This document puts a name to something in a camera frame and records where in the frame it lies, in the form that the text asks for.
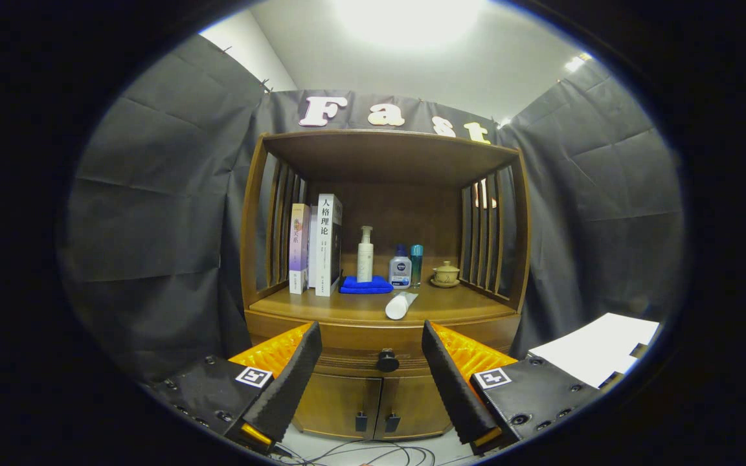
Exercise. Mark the wooden countertop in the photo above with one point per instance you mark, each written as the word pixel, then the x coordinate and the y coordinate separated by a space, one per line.
pixel 463 307

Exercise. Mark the thick white book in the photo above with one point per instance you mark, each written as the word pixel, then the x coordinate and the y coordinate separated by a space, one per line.
pixel 324 252

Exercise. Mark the yellow lidded teacup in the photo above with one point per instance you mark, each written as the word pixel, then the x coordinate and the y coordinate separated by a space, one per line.
pixel 446 274

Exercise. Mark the white bottle blue pump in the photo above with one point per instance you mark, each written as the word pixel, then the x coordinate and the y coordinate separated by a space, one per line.
pixel 400 272

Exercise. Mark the white flat panel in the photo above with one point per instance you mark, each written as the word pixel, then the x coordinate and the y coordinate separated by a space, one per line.
pixel 599 349

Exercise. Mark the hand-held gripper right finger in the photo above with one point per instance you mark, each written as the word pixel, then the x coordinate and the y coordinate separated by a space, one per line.
pixel 454 388

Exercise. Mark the white squeeze tube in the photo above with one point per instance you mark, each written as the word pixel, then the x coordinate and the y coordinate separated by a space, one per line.
pixel 397 307

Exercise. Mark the teal glass bottle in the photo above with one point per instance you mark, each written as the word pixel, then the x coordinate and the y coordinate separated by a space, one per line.
pixel 416 268

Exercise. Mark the wooden cabinet door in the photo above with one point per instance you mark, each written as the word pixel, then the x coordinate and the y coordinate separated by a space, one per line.
pixel 412 404
pixel 334 401

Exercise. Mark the purple book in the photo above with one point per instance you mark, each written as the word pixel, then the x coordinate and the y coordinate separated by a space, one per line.
pixel 298 252

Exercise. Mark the small ceiling light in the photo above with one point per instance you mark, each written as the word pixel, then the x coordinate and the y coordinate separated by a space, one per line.
pixel 576 63

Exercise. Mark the wooden cabinet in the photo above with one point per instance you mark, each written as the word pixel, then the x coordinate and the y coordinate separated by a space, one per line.
pixel 405 213

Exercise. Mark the yellow saucer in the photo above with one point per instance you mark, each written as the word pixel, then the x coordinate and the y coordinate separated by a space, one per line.
pixel 444 285

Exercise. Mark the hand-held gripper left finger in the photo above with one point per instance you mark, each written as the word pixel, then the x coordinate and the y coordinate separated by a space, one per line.
pixel 289 382

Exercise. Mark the wooden drawer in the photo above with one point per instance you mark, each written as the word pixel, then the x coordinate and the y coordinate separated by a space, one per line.
pixel 373 336

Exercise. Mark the blue folded cloth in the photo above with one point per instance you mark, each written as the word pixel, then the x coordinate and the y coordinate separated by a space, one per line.
pixel 363 287

